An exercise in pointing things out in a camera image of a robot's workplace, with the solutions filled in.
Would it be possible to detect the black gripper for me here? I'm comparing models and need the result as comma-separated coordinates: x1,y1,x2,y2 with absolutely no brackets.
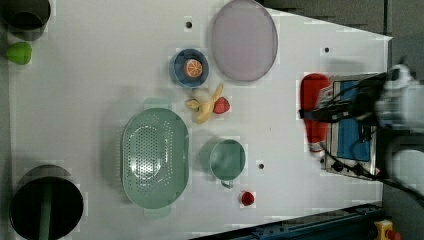
298,73,387,125

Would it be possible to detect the red plush ketchup bottle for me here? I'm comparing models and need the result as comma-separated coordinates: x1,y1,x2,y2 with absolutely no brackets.
300,73,330,154

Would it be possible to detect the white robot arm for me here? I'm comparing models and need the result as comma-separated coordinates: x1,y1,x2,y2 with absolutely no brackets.
299,64,423,158

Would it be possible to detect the green oval strainer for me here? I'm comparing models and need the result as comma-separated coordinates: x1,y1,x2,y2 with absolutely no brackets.
121,98,189,219

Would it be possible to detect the plush strawberry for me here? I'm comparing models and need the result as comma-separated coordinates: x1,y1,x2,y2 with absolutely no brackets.
213,97,230,114

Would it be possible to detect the green metal mug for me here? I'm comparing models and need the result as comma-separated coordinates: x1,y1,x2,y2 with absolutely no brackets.
200,138,246,189

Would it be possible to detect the large grey round plate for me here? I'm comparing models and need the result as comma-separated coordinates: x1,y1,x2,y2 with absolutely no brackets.
211,0,278,81

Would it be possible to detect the small red plush fruit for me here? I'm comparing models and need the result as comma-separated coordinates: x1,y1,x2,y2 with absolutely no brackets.
241,192,255,206

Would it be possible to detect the plush peeled banana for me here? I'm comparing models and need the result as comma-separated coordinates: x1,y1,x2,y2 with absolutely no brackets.
185,84,223,124

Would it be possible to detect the yellow red emergency button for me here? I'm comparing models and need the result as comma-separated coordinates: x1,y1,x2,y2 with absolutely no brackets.
374,220,402,240

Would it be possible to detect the plush orange slice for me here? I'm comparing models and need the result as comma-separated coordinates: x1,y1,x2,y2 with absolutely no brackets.
183,59,203,78

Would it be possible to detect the blue bowl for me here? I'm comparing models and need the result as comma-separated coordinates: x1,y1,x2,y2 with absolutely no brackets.
169,49,209,88

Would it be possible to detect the black cylindrical cup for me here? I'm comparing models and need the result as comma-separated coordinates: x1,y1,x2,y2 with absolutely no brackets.
9,165,84,240

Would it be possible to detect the green plush pear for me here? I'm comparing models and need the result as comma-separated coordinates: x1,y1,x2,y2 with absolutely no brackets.
6,42,32,65

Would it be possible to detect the dark grey cylindrical cup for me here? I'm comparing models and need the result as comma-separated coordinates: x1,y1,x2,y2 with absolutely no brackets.
1,0,52,41

